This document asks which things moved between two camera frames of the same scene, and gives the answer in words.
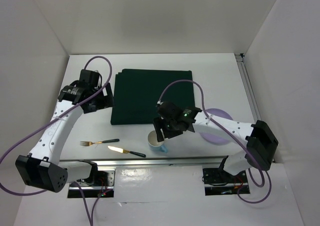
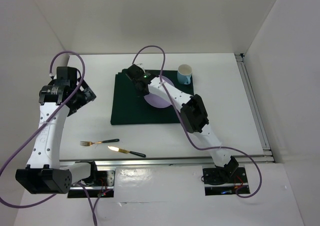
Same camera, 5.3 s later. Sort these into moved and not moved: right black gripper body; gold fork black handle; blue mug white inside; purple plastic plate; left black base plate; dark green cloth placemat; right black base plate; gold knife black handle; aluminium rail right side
Moved: blue mug white inside; purple plastic plate; right black gripper body
Not moved: right black base plate; gold fork black handle; aluminium rail right side; left black base plate; dark green cloth placemat; gold knife black handle
